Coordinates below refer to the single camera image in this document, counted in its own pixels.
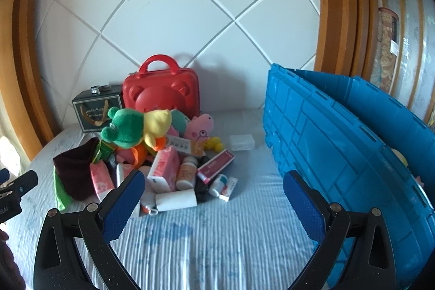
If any cloth-covered round desktop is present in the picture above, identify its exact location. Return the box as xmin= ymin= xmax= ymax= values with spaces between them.
xmin=0 ymin=108 xmax=327 ymax=290

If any white paper roll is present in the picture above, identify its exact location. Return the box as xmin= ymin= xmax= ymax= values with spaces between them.
xmin=156 ymin=189 xmax=198 ymax=213

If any dark green gift box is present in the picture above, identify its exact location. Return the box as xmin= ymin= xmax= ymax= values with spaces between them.
xmin=72 ymin=86 xmax=123 ymax=133

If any pink pig plush toy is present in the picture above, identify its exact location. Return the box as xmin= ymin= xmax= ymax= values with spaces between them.
xmin=184 ymin=113 xmax=215 ymax=144

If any blue plastic crate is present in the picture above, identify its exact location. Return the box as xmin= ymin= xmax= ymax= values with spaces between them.
xmin=263 ymin=63 xmax=435 ymax=290

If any white printed medicine box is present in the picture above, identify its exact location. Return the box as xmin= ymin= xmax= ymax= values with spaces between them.
xmin=168 ymin=136 xmax=192 ymax=155

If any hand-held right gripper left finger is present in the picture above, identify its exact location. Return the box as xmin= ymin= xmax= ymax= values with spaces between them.
xmin=33 ymin=169 xmax=147 ymax=290

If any green frog plush toy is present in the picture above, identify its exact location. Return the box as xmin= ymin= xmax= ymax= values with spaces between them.
xmin=101 ymin=107 xmax=150 ymax=149

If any small pink tissue pack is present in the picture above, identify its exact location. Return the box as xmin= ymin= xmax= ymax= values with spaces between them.
xmin=90 ymin=161 xmax=115 ymax=203

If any red bear-face carry case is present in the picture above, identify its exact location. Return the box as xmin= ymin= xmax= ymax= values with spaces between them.
xmin=122 ymin=54 xmax=201 ymax=119

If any pale yellow-green plush toy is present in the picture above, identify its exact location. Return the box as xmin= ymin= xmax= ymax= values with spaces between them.
xmin=391 ymin=148 xmax=410 ymax=168

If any orange plush toy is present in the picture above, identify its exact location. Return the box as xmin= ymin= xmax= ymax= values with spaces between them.
xmin=131 ymin=144 xmax=150 ymax=171

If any large pink tissue pack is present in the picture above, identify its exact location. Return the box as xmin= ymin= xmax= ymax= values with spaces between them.
xmin=147 ymin=146 xmax=179 ymax=193

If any rolled patterned carpet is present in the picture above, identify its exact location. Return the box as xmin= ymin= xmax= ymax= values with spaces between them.
xmin=370 ymin=7 xmax=400 ymax=97

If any green cloth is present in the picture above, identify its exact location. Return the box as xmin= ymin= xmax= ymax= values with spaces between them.
xmin=54 ymin=168 xmax=73 ymax=212

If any person's left forearm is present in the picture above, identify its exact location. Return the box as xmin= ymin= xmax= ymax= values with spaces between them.
xmin=0 ymin=229 xmax=26 ymax=290

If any brown medicine bottle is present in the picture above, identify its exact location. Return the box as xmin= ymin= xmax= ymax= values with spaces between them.
xmin=176 ymin=156 xmax=198 ymax=189

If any long dark red box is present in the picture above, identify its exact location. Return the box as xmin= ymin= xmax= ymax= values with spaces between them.
xmin=196 ymin=149 xmax=236 ymax=185

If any dark brown cloth bag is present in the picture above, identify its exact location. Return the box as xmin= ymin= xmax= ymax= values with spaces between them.
xmin=53 ymin=137 xmax=102 ymax=201

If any white pink packet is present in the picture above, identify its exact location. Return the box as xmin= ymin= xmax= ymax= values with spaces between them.
xmin=116 ymin=163 xmax=136 ymax=189

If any white red medicine box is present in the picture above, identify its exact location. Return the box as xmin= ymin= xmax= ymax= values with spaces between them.
xmin=219 ymin=176 xmax=239 ymax=202

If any wooden frosted glass partition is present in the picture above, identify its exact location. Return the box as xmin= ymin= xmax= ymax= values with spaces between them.
xmin=372 ymin=0 xmax=435 ymax=127

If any wooden door frame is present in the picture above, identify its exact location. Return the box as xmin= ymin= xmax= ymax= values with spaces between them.
xmin=314 ymin=0 xmax=378 ymax=80

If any small white bottle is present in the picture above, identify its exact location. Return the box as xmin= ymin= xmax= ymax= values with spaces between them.
xmin=139 ymin=190 xmax=159 ymax=216

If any curved wooden frame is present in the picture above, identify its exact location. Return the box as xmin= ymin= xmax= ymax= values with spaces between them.
xmin=0 ymin=0 xmax=73 ymax=155

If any white plastic box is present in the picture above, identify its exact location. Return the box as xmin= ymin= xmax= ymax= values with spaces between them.
xmin=229 ymin=134 xmax=255 ymax=152

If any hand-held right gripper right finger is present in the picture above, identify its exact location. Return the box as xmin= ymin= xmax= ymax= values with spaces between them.
xmin=283 ymin=170 xmax=398 ymax=290

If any white bottle teal cap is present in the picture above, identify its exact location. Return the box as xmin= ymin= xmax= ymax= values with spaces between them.
xmin=208 ymin=174 xmax=228 ymax=197

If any teal plush toy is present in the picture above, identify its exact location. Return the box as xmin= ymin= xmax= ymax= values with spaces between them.
xmin=168 ymin=109 xmax=191 ymax=138

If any black object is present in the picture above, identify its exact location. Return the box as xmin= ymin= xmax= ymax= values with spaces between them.
xmin=194 ymin=156 xmax=213 ymax=204

